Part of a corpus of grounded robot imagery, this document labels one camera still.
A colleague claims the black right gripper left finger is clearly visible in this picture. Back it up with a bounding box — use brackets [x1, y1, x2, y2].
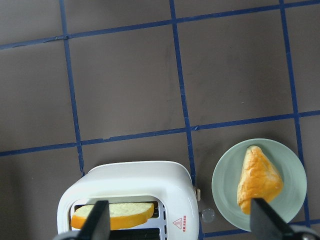
[78, 200, 111, 240]

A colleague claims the golden bread pastry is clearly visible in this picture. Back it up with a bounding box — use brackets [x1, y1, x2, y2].
[236, 145, 284, 215]

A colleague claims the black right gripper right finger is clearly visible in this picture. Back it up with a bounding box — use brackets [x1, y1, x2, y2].
[250, 198, 294, 240]

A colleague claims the toast slice in toaster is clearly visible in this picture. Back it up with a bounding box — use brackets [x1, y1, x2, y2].
[70, 202, 155, 231]

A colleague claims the white toaster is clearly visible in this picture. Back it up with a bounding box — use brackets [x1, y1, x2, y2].
[56, 161, 200, 240]

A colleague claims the light green plate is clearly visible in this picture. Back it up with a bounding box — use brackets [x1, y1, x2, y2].
[211, 138, 307, 231]

